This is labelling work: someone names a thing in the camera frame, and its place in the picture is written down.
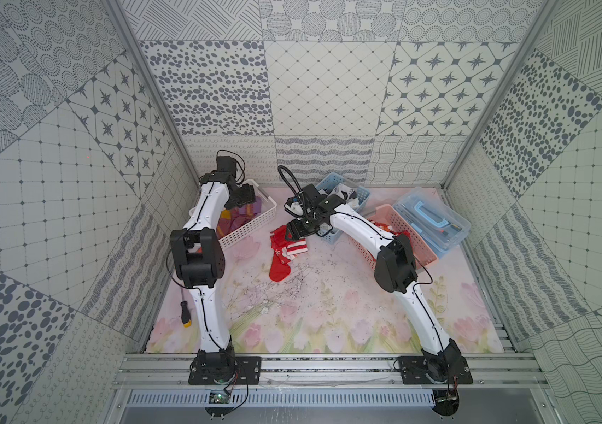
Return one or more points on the white plastic basket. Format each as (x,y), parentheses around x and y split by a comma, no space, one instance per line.
(210,205)

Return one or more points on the white sock black pattern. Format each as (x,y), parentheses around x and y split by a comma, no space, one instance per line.
(348,194)

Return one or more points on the purple striped sock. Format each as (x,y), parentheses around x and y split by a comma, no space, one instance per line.
(247,213)

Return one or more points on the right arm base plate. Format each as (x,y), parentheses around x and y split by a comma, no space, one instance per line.
(421,370)

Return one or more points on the maroon purple toe sock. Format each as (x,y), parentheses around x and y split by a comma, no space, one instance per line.
(225,223)

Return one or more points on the aluminium mounting rail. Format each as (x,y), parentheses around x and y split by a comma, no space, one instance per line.
(370,370)

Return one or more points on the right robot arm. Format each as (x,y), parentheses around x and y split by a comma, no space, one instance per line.
(395,269)

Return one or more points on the pink plastic basket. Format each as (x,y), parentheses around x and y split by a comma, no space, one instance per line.
(423,249)

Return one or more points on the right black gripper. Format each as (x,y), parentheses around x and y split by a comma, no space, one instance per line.
(295,230)

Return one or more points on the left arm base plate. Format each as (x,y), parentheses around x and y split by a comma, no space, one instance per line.
(215,369)

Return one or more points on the clear plastic tool box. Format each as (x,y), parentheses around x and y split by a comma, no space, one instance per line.
(441,227)

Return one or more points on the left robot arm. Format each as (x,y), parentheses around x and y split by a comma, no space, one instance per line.
(200,262)

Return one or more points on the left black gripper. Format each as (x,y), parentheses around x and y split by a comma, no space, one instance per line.
(247,196)

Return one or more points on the red patterned sock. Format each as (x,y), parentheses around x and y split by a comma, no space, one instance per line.
(280,267)

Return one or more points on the red santa striped sock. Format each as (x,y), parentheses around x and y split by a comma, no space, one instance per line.
(286,250)

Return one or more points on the blue plastic basket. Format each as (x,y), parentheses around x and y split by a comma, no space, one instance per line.
(327,232)

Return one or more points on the red snowflake sock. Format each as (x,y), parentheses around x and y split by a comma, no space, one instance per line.
(391,229)

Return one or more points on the black yellow screwdriver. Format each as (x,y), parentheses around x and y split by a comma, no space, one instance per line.
(185,312)

